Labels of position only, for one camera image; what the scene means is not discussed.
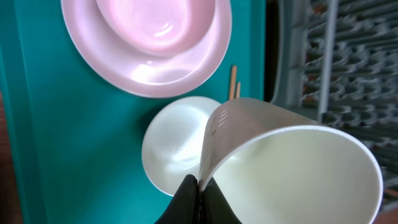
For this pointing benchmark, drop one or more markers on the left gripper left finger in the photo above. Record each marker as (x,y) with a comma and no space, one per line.
(184,206)

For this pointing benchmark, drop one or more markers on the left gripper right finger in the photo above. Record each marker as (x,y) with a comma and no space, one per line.
(214,208)

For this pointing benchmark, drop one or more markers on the pale green bowl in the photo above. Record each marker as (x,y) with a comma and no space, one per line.
(172,144)

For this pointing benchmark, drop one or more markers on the right wooden chopstick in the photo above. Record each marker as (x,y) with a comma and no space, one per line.
(238,90)

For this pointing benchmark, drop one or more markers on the wooden chopstick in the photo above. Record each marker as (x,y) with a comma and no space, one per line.
(232,82)
(238,90)

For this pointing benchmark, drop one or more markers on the teal plastic tray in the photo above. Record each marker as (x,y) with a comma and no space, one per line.
(75,139)

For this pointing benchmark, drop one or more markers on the large pink plate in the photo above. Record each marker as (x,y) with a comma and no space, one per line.
(137,72)

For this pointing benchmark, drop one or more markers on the left wooden chopstick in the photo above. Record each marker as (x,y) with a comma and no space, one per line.
(232,82)

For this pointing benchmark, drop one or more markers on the small pink bowl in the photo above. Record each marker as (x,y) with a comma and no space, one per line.
(159,27)

